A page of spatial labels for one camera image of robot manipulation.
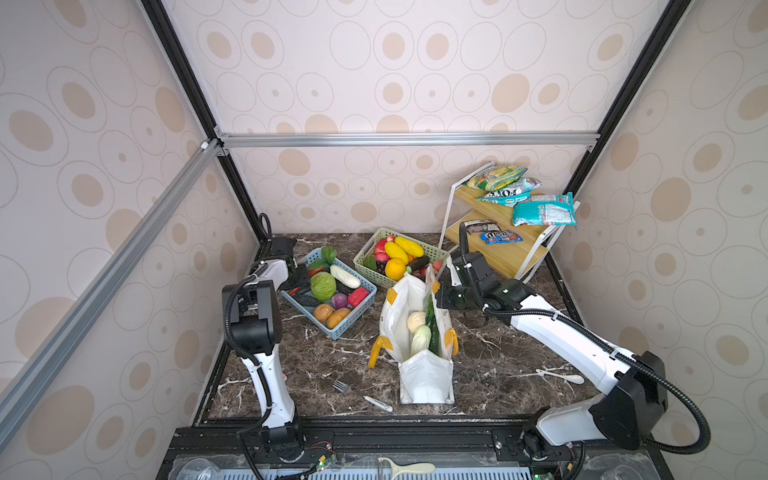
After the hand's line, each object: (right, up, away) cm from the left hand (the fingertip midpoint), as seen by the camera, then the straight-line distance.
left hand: (307, 270), depth 102 cm
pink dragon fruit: (+25, +6, +6) cm, 26 cm away
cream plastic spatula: (+35, -46, -32) cm, 66 cm away
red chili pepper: (+18, -8, -7) cm, 21 cm away
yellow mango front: (+30, +7, +4) cm, 31 cm away
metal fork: (+15, -32, -19) cm, 40 cm away
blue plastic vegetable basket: (+19, -3, -5) cm, 20 cm away
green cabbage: (+7, -5, -8) cm, 12 cm away
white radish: (+13, -2, -3) cm, 14 cm away
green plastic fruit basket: (+20, +3, +3) cm, 20 cm away
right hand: (+41, -6, -22) cm, 47 cm away
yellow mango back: (+35, +8, +4) cm, 36 cm away
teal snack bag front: (+68, +16, -27) cm, 75 cm away
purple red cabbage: (+12, -9, -7) cm, 17 cm away
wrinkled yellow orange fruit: (+30, +1, -6) cm, 31 cm away
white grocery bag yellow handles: (+36, -16, -13) cm, 41 cm away
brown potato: (+8, -12, -12) cm, 19 cm away
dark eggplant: (+39, +2, +4) cm, 39 cm away
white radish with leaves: (+37, -19, -18) cm, 46 cm away
